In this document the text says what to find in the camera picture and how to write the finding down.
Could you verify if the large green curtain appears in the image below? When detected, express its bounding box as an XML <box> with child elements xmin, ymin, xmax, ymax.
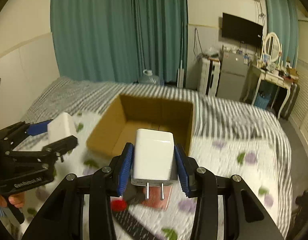
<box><xmin>50</xmin><ymin>0</ymin><xmax>188</xmax><ymax>83</ymax></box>

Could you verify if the white bottle red cap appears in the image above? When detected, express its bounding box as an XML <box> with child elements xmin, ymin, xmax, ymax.
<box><xmin>110</xmin><ymin>199</ymin><xmax>128</xmax><ymax>212</ymax></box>

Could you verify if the white oval vanity mirror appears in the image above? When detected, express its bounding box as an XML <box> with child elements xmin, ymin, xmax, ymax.
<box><xmin>262</xmin><ymin>32</ymin><xmax>282</xmax><ymax>64</ymax></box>

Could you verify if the red patterned card box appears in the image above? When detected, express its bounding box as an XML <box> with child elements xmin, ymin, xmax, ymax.
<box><xmin>141</xmin><ymin>186</ymin><xmax>172</xmax><ymax>211</ymax></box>

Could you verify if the white floor mop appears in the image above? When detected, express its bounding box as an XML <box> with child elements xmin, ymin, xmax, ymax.
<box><xmin>177</xmin><ymin>23</ymin><xmax>184</xmax><ymax>88</ymax></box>

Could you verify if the white floral quilt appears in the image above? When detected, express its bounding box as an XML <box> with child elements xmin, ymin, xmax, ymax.
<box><xmin>21</xmin><ymin>105</ymin><xmax>291</xmax><ymax>239</ymax></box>

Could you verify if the black remote control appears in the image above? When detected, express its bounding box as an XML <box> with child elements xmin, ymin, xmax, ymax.
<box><xmin>112</xmin><ymin>209</ymin><xmax>162</xmax><ymax>240</ymax></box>

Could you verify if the white louvered wardrobe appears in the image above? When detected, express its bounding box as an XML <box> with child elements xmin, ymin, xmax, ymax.
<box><xmin>289</xmin><ymin>17</ymin><xmax>308</xmax><ymax>140</ymax></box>

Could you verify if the small white charger block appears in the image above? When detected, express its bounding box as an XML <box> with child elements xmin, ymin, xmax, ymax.
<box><xmin>47</xmin><ymin>112</ymin><xmax>77</xmax><ymax>144</ymax></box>

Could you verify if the dark suitcase by wardrobe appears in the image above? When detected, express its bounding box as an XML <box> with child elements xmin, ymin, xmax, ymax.
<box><xmin>281</xmin><ymin>83</ymin><xmax>300</xmax><ymax>120</ymax></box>

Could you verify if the clear water jug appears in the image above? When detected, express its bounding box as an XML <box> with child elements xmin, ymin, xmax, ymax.
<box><xmin>138</xmin><ymin>69</ymin><xmax>164</xmax><ymax>86</ymax></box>

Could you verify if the person's left hand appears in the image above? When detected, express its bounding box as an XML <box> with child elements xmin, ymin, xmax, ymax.
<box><xmin>0</xmin><ymin>192</ymin><xmax>25</xmax><ymax>208</ymax></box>

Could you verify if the white suitcase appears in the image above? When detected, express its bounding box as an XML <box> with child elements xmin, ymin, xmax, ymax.
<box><xmin>197</xmin><ymin>57</ymin><xmax>221</xmax><ymax>96</ymax></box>

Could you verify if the white dressing table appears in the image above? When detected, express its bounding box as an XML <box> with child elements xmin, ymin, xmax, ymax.
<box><xmin>243</xmin><ymin>63</ymin><xmax>295</xmax><ymax>119</ymax></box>

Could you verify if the white power adapter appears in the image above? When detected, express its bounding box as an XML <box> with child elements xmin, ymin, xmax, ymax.
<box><xmin>131</xmin><ymin>128</ymin><xmax>175</xmax><ymax>199</ymax></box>

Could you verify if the grey checkered bed sheet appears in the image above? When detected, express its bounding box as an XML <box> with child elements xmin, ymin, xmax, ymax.
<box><xmin>20</xmin><ymin>77</ymin><xmax>292</xmax><ymax>236</ymax></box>

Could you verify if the black wall television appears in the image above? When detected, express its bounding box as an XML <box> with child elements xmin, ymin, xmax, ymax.
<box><xmin>221</xmin><ymin>12</ymin><xmax>263</xmax><ymax>48</ymax></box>

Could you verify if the brown cardboard box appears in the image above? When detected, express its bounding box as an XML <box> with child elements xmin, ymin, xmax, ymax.
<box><xmin>86</xmin><ymin>94</ymin><xmax>194</xmax><ymax>159</ymax></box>

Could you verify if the narrow green window curtain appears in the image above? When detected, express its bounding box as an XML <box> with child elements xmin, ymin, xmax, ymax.
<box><xmin>266</xmin><ymin>0</ymin><xmax>299</xmax><ymax>68</ymax></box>

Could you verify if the silver mini fridge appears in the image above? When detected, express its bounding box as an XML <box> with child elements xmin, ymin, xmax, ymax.
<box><xmin>216</xmin><ymin>51</ymin><xmax>248</xmax><ymax>101</ymax></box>

